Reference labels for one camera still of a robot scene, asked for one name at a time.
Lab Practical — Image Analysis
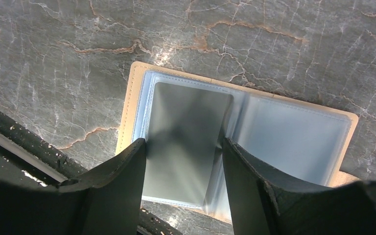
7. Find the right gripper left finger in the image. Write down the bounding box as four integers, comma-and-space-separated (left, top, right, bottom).
59, 138, 146, 235

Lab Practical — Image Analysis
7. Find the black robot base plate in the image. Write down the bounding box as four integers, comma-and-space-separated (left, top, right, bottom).
0, 98, 182, 235

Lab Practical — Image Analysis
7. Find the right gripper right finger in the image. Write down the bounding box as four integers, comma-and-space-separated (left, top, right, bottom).
222, 138, 334, 235

